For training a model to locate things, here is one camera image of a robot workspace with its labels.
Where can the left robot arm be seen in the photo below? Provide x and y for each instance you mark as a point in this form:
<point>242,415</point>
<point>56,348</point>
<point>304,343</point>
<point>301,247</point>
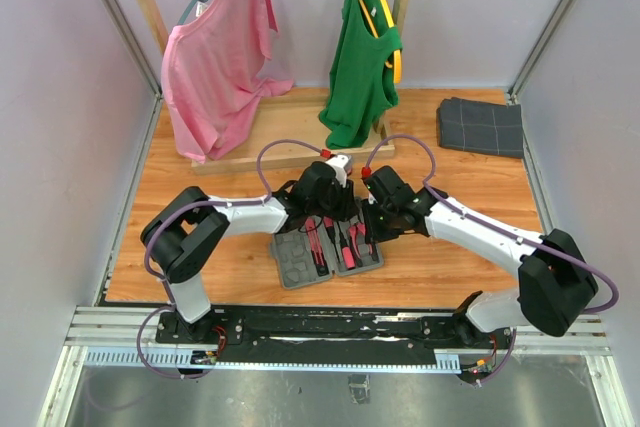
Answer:
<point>181,239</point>

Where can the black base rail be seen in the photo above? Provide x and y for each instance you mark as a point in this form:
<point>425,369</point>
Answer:
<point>314,337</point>

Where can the grey plastic tool case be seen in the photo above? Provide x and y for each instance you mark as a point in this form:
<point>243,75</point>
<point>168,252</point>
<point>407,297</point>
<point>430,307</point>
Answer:
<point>292,254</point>

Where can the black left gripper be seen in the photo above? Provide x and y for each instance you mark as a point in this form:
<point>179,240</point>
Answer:
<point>348,208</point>

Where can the yellow clothes hanger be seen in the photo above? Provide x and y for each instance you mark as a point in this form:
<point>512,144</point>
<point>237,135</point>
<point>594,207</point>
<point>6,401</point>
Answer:
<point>369,38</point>

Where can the pink t-shirt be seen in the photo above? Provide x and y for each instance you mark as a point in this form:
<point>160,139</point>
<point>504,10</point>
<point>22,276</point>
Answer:
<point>211,76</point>

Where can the green tank top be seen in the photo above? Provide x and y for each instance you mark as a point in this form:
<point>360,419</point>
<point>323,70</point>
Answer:
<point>350,116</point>

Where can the pink black screwdriver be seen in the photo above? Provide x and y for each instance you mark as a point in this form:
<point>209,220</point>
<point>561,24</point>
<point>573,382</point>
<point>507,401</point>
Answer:
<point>330,230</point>
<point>347,255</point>

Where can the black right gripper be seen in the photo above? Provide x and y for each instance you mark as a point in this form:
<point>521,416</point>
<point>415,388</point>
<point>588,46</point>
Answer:
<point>373,233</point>

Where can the wooden clothes rack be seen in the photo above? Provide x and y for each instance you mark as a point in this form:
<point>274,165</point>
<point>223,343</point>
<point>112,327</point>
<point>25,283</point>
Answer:
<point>293,115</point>

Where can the pink black pliers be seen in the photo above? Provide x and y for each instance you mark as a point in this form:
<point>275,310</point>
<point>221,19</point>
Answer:
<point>362,247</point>

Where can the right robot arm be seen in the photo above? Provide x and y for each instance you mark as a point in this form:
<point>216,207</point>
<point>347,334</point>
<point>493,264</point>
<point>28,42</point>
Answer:
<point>554,285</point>

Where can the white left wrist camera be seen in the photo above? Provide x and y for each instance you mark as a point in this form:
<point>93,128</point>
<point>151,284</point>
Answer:
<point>341,163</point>

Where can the folded grey checked cloth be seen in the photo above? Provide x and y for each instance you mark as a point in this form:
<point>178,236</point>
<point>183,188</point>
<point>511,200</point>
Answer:
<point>480,127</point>

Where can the pink black utility knife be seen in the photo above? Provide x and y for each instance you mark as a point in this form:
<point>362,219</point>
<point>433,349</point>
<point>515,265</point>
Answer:
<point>311,229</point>

